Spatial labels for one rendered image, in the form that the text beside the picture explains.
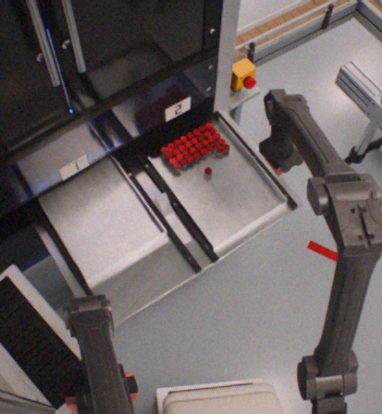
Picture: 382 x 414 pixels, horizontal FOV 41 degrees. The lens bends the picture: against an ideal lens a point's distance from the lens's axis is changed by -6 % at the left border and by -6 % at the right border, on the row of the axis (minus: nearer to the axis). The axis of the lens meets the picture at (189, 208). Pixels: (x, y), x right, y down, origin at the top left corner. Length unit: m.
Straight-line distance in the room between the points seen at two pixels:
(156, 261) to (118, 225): 0.15
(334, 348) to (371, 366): 1.48
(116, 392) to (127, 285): 0.74
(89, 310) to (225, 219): 0.69
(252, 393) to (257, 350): 1.36
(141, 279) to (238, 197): 0.37
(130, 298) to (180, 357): 0.89
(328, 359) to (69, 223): 0.87
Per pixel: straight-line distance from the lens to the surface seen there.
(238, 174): 1.58
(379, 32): 2.09
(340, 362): 0.99
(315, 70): 3.07
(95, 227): 1.52
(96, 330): 0.86
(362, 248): 0.78
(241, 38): 1.85
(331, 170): 0.86
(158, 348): 2.29
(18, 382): 1.53
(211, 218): 1.51
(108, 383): 0.76
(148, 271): 1.46
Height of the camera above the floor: 2.26
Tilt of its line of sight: 65 degrees down
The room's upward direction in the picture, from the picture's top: 2 degrees clockwise
